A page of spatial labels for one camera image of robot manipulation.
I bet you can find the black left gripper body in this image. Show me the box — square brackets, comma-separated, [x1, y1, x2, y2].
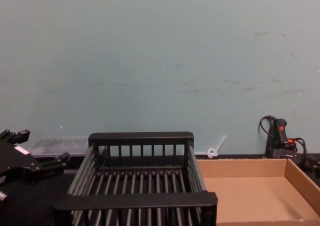
[0, 142, 43, 190]

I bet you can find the clear plastic case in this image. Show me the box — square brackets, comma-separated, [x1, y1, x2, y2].
[31, 136, 108, 160]

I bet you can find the black table cloth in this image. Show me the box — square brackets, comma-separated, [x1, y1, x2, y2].
[0, 154, 320, 226]

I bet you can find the shallow brown cardboard tray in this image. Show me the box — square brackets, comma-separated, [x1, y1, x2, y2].
[196, 157, 320, 226]

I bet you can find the black rack with steel bars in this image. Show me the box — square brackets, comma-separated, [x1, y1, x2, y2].
[51, 131, 219, 226]

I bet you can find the black tool power cable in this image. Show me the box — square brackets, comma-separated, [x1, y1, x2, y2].
[259, 115, 311, 171]

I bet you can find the black tool with red switch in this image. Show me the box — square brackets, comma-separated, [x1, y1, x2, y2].
[266, 117, 301, 160]

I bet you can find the pale wall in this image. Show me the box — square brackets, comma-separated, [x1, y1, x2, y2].
[0, 0, 320, 162]

